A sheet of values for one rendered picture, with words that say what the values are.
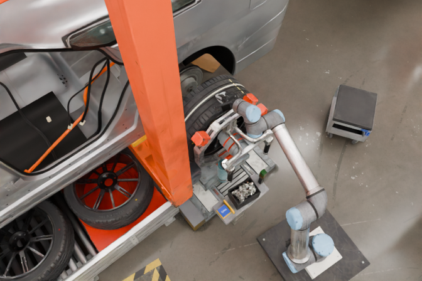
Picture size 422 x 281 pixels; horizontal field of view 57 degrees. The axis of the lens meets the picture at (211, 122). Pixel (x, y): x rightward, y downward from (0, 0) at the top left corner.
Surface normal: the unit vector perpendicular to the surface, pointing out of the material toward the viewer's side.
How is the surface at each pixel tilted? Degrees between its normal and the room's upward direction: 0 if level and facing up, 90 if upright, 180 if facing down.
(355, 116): 0
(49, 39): 47
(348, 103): 0
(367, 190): 0
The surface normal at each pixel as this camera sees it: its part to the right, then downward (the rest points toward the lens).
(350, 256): 0.00, -0.50
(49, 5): 0.37, -0.17
